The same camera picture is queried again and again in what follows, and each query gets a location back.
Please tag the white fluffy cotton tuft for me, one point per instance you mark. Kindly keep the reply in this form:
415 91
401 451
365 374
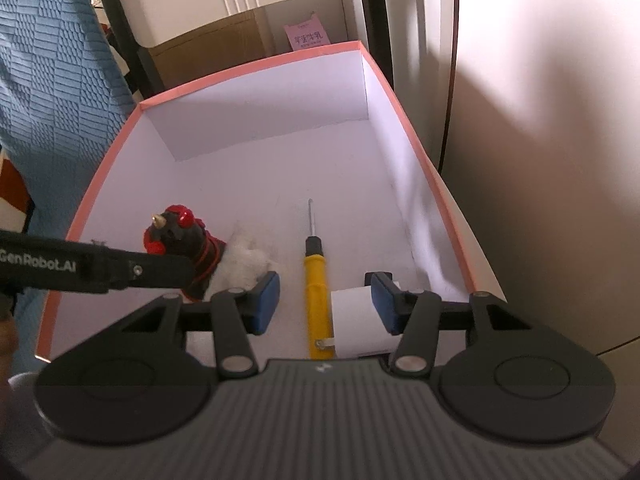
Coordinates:
241 260

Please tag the pink carton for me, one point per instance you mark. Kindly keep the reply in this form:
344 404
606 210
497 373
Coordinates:
307 32

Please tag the yellow screwdriver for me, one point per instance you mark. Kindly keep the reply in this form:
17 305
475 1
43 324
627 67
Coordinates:
319 290

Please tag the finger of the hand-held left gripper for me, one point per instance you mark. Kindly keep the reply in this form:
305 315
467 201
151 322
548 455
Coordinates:
160 271

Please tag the pink cardboard box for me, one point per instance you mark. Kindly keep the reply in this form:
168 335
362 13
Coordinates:
280 160

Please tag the black and red toy figure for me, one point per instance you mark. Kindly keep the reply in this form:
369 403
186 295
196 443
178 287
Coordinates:
175 232

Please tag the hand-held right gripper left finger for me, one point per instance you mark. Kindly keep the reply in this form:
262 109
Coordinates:
267 302

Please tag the blue textured mat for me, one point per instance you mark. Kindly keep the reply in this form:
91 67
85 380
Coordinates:
50 85

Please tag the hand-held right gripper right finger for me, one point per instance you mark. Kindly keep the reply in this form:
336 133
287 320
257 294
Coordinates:
382 305

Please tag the white power adapter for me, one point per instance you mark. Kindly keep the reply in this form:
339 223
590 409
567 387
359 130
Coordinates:
355 320

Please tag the brown cardboard box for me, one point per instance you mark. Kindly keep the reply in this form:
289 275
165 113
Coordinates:
215 45

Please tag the red and white cloth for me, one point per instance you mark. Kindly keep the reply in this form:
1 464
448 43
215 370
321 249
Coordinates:
12 185

